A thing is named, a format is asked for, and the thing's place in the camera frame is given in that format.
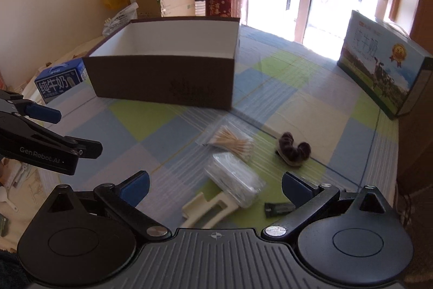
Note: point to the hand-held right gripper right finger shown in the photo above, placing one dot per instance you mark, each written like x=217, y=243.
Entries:
x=297, y=189

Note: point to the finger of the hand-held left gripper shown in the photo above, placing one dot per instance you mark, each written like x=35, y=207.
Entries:
x=44, y=113
x=84, y=148

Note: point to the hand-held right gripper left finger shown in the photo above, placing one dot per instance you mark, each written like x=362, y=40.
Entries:
x=135, y=188

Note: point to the dark green tube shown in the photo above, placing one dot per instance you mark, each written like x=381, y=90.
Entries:
x=277, y=208

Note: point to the brown patterned hair clip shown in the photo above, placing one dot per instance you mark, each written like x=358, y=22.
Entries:
x=292, y=150

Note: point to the cream hair clip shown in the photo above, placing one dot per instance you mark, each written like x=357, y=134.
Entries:
x=194, y=207

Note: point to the clear box of floss picks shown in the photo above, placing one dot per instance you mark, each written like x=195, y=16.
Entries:
x=233, y=179

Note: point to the bag of cotton swabs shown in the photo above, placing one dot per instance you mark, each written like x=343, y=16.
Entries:
x=231, y=140

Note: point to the white storage box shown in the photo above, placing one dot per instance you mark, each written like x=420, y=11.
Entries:
x=162, y=86

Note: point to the blue milk carton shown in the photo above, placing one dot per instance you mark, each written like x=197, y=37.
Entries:
x=57, y=82

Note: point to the white plastic spoon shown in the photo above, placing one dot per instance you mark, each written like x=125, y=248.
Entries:
x=4, y=196

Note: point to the printed clear plastic bag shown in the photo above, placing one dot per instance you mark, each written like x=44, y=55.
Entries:
x=118, y=20

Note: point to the green milk carton case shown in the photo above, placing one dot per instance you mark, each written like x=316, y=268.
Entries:
x=375, y=62

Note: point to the printed cardboard box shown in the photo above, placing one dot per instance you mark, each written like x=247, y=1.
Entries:
x=176, y=3

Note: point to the dark red gift bag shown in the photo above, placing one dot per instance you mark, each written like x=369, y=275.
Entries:
x=219, y=3

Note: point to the wooden slat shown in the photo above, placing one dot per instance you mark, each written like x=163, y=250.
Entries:
x=397, y=1

